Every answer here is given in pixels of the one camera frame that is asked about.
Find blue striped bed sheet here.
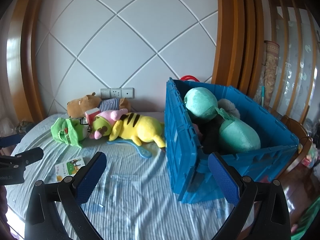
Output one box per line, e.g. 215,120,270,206
7,114,233,239

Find pink tissue pack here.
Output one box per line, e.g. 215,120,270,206
85,108,101,125

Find pink star plush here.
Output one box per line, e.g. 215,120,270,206
89,108,129,140

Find wooden chair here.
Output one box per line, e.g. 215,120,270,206
274,114,315,181

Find green frog plush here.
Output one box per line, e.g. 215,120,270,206
50,118,91,148

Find grey wall socket panel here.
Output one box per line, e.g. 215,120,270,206
100,88,134,99

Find white picture card box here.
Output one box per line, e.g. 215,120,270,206
55,157,85,182

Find rolled patterned carpet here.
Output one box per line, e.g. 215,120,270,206
253,41,279,108

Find brown bear plush striped shirt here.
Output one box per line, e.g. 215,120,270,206
67,92,131,118

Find blue plastic boomerang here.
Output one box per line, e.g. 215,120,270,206
107,138,152,158

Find yellow striped tiger plush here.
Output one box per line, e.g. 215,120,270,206
109,112,166,148

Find grey plush toy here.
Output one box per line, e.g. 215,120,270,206
217,99,240,119

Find wooden glass partition screen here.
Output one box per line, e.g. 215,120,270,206
268,0,319,123

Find teal plush toy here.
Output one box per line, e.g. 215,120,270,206
183,87,261,155

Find blue plastic storage crate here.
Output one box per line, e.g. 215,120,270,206
164,79,299,204

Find red plastic toy case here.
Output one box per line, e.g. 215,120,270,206
180,75,200,82

